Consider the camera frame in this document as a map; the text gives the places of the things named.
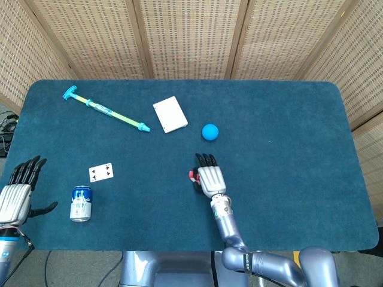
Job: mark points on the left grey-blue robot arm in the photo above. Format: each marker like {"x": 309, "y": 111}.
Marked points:
{"x": 6, "y": 254}

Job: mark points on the blue white drink can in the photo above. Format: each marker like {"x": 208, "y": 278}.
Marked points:
{"x": 80, "y": 204}

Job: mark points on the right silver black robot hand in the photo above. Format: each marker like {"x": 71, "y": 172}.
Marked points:
{"x": 212, "y": 179}

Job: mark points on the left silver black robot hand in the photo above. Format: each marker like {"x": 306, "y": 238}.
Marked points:
{"x": 15, "y": 200}

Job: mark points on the blue felt table cover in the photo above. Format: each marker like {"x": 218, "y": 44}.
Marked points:
{"x": 269, "y": 179}

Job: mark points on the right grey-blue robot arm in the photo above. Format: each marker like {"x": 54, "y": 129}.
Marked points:
{"x": 229, "y": 227}

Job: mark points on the red shiny plastic object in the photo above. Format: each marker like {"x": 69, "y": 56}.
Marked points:
{"x": 191, "y": 174}

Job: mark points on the white flat plastic box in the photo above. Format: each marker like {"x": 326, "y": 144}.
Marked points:
{"x": 170, "y": 115}

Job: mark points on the grey-blue robot torso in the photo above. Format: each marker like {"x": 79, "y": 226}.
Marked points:
{"x": 167, "y": 269}

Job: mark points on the four of clubs card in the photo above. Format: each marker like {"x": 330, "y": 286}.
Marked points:
{"x": 101, "y": 172}

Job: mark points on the woven wooden folding screen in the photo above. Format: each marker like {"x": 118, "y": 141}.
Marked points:
{"x": 191, "y": 36}

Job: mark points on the teal yellow toy water pump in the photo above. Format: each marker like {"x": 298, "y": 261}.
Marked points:
{"x": 104, "y": 110}

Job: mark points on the blue ball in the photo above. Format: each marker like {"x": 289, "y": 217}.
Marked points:
{"x": 210, "y": 131}

